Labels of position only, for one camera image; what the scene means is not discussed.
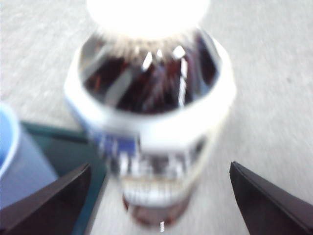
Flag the dark glossy tray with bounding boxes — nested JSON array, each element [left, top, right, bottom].
[[21, 121, 108, 235]]

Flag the dark oolong tea bottle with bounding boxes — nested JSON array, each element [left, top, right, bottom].
[[62, 0, 239, 227]]

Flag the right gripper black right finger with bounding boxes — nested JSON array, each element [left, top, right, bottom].
[[228, 160, 313, 235]]

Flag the blue ribbed cup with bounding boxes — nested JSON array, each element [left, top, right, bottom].
[[0, 101, 59, 209]]

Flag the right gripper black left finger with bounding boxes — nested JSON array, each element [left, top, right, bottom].
[[0, 163, 92, 235]]

